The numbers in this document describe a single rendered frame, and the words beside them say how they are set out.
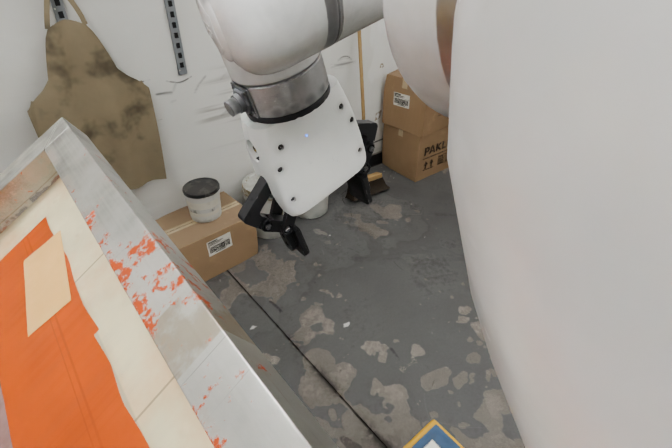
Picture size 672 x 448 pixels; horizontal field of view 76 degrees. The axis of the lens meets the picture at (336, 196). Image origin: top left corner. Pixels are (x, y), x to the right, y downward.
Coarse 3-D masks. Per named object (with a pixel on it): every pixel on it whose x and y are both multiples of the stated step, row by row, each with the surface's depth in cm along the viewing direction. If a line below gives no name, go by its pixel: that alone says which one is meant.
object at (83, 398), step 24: (72, 360) 34; (96, 360) 33; (48, 384) 33; (72, 384) 32; (96, 384) 31; (48, 408) 32; (72, 408) 31; (96, 408) 30; (120, 408) 29; (24, 432) 32; (48, 432) 31; (72, 432) 30; (96, 432) 29; (120, 432) 28
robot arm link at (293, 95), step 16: (320, 64) 34; (288, 80) 32; (304, 80) 32; (320, 80) 34; (240, 96) 33; (256, 96) 33; (272, 96) 32; (288, 96) 33; (304, 96) 33; (320, 96) 34; (240, 112) 34; (256, 112) 34; (272, 112) 33; (288, 112) 33
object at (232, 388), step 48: (48, 144) 49; (0, 192) 48; (96, 192) 39; (96, 240) 35; (144, 240) 32; (144, 288) 30; (192, 288) 28; (192, 336) 26; (240, 336) 27; (192, 384) 24; (240, 384) 23; (240, 432) 21; (288, 432) 20
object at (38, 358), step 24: (24, 240) 47; (0, 264) 46; (0, 288) 44; (24, 288) 42; (72, 288) 39; (0, 312) 41; (24, 312) 40; (72, 312) 37; (0, 336) 39; (24, 336) 38; (48, 336) 36; (72, 336) 35; (0, 360) 37; (24, 360) 36; (48, 360) 35; (0, 384) 36; (24, 384) 34; (0, 408) 34; (24, 408) 33; (0, 432) 33
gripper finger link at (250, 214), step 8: (256, 184) 39; (264, 184) 38; (256, 192) 39; (264, 192) 39; (248, 200) 39; (256, 200) 38; (264, 200) 39; (248, 208) 39; (256, 208) 39; (240, 216) 39; (248, 216) 39; (256, 216) 39; (264, 216) 40; (248, 224) 39; (256, 224) 40
